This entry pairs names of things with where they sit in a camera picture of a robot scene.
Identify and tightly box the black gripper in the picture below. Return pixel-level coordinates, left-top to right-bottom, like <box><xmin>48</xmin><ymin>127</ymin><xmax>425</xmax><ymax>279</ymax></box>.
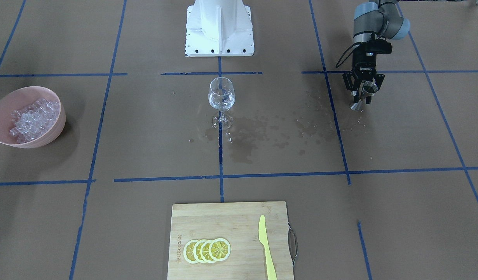
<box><xmin>342</xmin><ymin>41</ymin><xmax>393</xmax><ymax>105</ymax></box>

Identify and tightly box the steel double jigger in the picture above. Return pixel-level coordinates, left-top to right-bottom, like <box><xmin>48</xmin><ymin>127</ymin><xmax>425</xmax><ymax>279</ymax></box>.
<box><xmin>350</xmin><ymin>81</ymin><xmax>366</xmax><ymax>112</ymax></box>

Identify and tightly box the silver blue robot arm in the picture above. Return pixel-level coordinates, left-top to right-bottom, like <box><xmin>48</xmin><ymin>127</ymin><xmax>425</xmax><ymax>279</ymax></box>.
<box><xmin>343</xmin><ymin>0</ymin><xmax>411</xmax><ymax>111</ymax></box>

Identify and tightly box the clear wine glass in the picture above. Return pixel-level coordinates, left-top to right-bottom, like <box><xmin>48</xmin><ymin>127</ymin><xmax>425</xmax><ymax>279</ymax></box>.
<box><xmin>208</xmin><ymin>77</ymin><xmax>236</xmax><ymax>130</ymax></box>

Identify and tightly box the clear ice cubes pile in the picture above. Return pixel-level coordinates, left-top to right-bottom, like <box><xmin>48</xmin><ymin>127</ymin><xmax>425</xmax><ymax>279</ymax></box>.
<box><xmin>9</xmin><ymin>98</ymin><xmax>60</xmax><ymax>144</ymax></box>

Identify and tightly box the wooden cutting board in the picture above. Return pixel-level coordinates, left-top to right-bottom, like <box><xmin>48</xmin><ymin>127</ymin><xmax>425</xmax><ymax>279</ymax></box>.
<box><xmin>167</xmin><ymin>201</ymin><xmax>294</xmax><ymax>280</ymax></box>

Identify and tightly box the yellow plastic knife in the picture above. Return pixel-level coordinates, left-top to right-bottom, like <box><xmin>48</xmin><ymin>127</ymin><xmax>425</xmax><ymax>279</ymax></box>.
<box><xmin>257</xmin><ymin>215</ymin><xmax>277</xmax><ymax>280</ymax></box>

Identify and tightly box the lemon slice four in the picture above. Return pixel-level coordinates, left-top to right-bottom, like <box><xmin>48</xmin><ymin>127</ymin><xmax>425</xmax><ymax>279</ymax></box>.
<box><xmin>208</xmin><ymin>238</ymin><xmax>231</xmax><ymax>262</ymax></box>

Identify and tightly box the lemon slice three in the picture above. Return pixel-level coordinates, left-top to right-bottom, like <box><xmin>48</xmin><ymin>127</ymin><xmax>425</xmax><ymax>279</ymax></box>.
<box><xmin>200</xmin><ymin>240</ymin><xmax>216</xmax><ymax>263</ymax></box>

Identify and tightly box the lemon slice two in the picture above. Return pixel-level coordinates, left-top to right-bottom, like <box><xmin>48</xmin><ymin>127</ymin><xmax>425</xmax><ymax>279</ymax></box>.
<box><xmin>193</xmin><ymin>239</ymin><xmax>208</xmax><ymax>263</ymax></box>

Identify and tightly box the lemon slice one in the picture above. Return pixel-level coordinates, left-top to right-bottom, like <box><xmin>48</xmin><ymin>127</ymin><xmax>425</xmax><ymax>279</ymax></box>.
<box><xmin>184</xmin><ymin>239</ymin><xmax>199</xmax><ymax>264</ymax></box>

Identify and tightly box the pink bowl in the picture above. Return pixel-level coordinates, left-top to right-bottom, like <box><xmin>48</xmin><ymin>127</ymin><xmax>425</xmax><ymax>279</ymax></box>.
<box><xmin>0</xmin><ymin>86</ymin><xmax>66</xmax><ymax>149</ymax></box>

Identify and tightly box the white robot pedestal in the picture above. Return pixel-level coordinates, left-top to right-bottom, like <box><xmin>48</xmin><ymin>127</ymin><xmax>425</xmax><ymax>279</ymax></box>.
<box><xmin>185</xmin><ymin>0</ymin><xmax>255</xmax><ymax>57</ymax></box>

